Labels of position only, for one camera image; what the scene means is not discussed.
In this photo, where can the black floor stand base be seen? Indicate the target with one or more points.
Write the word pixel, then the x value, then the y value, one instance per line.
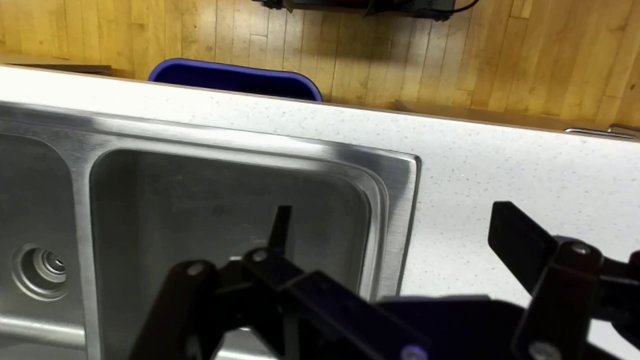
pixel 346 4

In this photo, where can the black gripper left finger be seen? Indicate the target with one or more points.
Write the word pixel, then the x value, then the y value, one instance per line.
pixel 200 300

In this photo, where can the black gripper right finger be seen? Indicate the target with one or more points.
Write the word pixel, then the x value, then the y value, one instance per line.
pixel 567 280

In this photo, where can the metal sink drain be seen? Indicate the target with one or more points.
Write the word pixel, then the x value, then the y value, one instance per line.
pixel 42 271

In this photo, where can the stainless steel double sink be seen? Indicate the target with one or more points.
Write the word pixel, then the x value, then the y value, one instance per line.
pixel 200 200

